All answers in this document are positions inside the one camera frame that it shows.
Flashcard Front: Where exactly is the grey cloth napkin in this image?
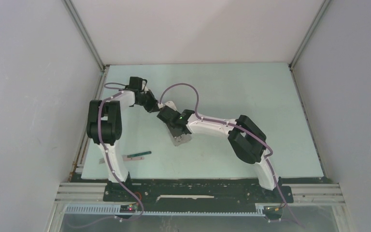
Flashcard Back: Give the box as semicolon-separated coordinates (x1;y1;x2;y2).
167;125;192;146

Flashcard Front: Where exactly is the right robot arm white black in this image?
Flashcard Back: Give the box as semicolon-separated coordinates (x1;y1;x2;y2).
157;104;281;202

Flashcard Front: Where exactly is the white slotted cable duct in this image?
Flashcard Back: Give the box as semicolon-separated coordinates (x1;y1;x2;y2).
64;204;271;217

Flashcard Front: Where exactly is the left aluminium frame post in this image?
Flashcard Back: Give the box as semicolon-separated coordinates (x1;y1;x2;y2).
62;0;106;72

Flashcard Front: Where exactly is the right aluminium frame post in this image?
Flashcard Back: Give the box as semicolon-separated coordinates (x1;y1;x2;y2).
289;0;333;71

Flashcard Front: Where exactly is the aluminium frame post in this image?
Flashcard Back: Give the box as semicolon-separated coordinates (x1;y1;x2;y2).
62;0;106;72
289;0;333;71

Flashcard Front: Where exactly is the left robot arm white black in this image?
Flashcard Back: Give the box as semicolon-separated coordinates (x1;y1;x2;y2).
86;76;159;201

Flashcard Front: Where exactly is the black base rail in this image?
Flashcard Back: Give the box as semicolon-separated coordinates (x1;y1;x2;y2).
103;178;294;213

